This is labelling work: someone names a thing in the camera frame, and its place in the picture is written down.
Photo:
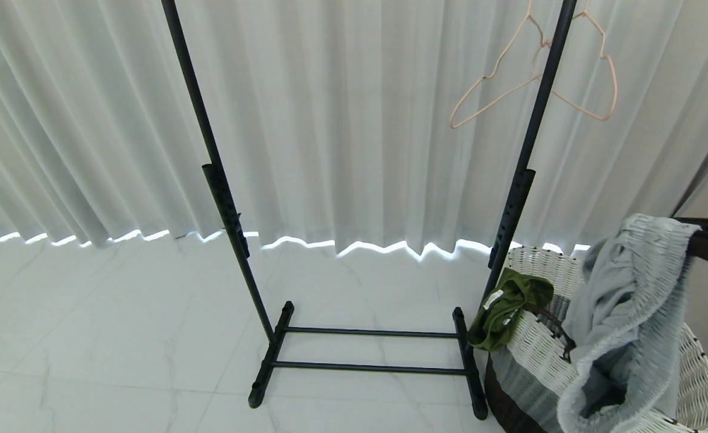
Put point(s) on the pale grey shorts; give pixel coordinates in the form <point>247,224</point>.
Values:
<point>630,300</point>

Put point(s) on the black clothes rack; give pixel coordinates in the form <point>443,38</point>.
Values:
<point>221,198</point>

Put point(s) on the white laundry basket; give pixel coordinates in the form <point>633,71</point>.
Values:
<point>534,355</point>

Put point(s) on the white curtain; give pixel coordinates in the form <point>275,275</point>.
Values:
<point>360,120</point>

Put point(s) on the green garment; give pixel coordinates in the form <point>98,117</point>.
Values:
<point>510,300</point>

